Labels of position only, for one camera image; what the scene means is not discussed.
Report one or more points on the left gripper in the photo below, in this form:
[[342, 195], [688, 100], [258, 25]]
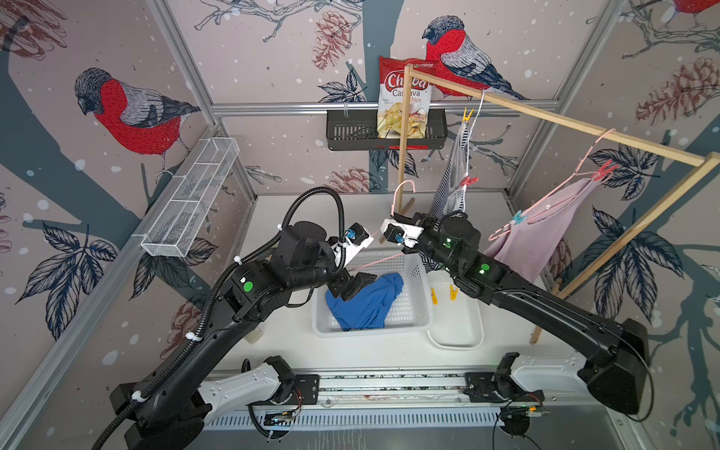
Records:
[[357, 282]]

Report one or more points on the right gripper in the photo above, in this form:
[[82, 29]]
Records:
[[430, 223]]

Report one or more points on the blue tank top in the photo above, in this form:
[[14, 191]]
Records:
[[370, 307]]

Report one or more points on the pink hanger with blue top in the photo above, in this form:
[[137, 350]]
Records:
[[397, 203]]

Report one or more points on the striped tank top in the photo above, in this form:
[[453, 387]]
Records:
[[438, 207]]

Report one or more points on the red clothespin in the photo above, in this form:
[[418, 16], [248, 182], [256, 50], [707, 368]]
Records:
[[468, 181], [605, 171]]

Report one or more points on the white hanger with striped top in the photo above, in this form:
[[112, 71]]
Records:
[[469, 146]]

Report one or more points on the yellow clothespin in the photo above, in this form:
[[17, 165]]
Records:
[[467, 115], [453, 291], [434, 297]]

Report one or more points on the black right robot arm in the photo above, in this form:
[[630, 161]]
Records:
[[616, 371]]

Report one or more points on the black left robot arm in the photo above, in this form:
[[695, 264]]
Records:
[[167, 408]]

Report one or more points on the pink tank top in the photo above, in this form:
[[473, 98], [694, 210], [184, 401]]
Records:
[[529, 245]]

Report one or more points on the white perforated plastic basket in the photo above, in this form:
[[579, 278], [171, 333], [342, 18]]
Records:
[[410, 312]]

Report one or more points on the white plastic tray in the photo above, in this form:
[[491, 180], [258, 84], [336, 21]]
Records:
[[457, 325]]

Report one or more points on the clear bottle black cap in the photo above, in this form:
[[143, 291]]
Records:
[[254, 336]]

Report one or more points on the teal clothespin on pink top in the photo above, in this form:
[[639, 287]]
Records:
[[518, 218]]

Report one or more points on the cassava chips bag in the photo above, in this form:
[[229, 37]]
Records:
[[391, 99]]

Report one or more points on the red clothespin on pink top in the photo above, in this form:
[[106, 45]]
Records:
[[605, 171]]

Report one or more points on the wooden clothes rack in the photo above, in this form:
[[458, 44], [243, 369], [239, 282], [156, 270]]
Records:
[[702, 166]]

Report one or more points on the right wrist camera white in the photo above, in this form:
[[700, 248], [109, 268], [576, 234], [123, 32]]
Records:
[[401, 234]]

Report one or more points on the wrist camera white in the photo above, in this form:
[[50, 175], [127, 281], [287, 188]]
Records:
[[356, 238], [401, 234]]

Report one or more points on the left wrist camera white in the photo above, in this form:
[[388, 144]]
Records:
[[356, 238]]

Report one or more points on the black wall basket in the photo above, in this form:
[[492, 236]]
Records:
[[357, 131]]

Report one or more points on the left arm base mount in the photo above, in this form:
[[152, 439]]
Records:
[[266, 389]]

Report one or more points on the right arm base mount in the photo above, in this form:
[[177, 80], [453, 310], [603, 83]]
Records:
[[489, 387]]

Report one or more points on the white wire mesh shelf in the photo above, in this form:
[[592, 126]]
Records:
[[181, 219]]

